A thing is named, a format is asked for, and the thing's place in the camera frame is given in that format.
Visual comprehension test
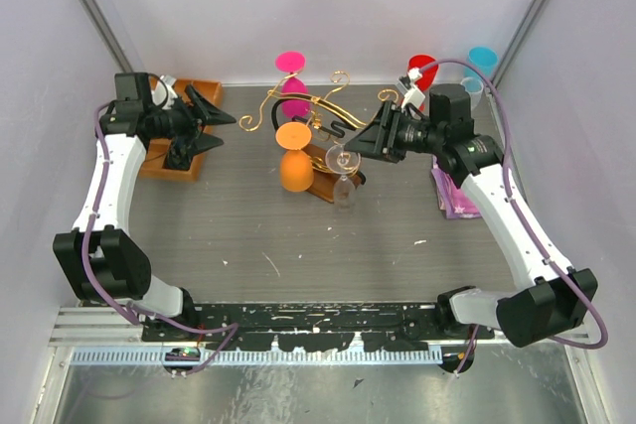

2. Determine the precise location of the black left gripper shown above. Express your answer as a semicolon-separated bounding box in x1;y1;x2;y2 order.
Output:
148;84;238;156

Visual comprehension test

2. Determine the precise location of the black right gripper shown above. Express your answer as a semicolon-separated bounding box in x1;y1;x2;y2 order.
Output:
343;100;443;164

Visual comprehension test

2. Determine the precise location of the clear wine glass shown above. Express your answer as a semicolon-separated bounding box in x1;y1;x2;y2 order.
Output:
460;76;484;111
325;144;361;211

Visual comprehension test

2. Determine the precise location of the red wine glass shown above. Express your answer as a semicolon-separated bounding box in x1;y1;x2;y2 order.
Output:
407;54;438;112

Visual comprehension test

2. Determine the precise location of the orange wine glass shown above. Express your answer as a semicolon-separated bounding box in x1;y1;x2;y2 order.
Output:
275;122;314;193

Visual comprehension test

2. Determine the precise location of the pink wine glass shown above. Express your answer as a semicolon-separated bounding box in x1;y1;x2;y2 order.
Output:
275;51;310;119

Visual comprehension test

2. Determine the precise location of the blue wine glass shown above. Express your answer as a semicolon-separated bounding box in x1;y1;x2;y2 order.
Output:
467;46;499;79

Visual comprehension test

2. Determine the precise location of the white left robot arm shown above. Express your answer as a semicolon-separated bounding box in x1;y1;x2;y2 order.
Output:
53;71;236;341

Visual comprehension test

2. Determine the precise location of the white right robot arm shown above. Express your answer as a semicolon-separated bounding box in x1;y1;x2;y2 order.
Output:
325;83;608;350

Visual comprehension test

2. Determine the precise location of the dark green rolled tie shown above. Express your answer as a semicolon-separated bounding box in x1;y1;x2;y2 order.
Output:
164;138;192;171

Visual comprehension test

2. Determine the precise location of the wooden compartment tray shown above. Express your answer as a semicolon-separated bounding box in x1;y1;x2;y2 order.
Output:
138;78;224;183

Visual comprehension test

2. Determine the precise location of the purple cartoon pouch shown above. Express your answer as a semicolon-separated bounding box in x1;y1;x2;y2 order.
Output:
431;157;481;219

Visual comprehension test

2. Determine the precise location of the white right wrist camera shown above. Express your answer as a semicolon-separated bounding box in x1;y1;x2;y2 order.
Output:
397;68;425;108

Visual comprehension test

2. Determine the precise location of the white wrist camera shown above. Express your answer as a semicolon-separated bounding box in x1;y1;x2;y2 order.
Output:
152;74;178;109
397;68;425;108

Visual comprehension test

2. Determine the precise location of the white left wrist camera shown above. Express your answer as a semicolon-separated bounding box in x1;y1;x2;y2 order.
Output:
152;74;178;109

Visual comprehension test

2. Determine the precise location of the gold wire glass rack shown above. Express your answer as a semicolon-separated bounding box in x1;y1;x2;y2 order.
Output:
238;71;367;205

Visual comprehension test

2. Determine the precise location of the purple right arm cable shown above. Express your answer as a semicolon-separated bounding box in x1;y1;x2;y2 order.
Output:
416;57;610;375

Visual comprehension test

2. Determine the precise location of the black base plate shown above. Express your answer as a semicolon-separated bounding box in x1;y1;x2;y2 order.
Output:
140;301;496;353

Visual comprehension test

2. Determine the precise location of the aluminium front rail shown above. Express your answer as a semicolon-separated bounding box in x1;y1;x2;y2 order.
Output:
48;302;590;366

